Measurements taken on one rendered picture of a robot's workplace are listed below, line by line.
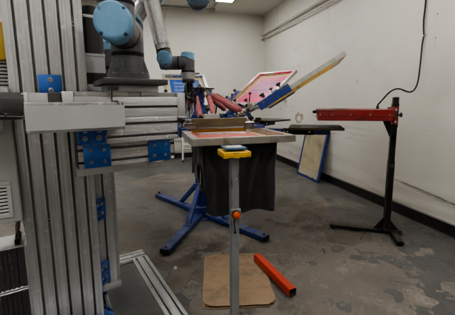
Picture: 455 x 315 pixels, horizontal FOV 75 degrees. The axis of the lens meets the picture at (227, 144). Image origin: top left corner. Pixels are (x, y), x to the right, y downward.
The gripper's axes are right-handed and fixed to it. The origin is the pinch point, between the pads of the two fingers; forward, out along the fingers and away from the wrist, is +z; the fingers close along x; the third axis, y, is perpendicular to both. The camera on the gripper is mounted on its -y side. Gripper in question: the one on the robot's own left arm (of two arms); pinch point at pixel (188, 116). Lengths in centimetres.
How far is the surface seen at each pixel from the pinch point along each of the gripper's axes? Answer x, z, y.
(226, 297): 18, 108, 13
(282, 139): 48, 13, 23
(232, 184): 14, 31, 42
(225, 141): 15.6, 12.6, 22.8
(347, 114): 132, 2, -35
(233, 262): 14, 70, 41
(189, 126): 5.2, 8.1, -34.4
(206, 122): 17.5, 6.1, -35.8
